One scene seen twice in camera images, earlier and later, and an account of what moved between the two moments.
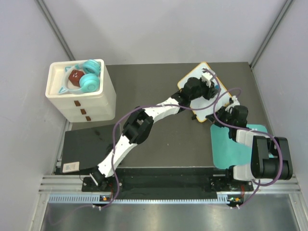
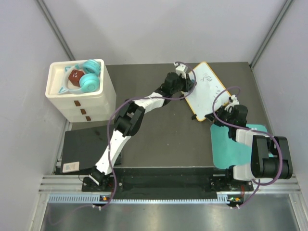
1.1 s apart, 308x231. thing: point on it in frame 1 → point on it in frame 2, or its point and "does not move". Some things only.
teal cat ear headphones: (89, 83) does not move
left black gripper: (210, 91) → (188, 84)
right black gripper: (221, 111) does not move
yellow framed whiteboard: (201, 108) does not move
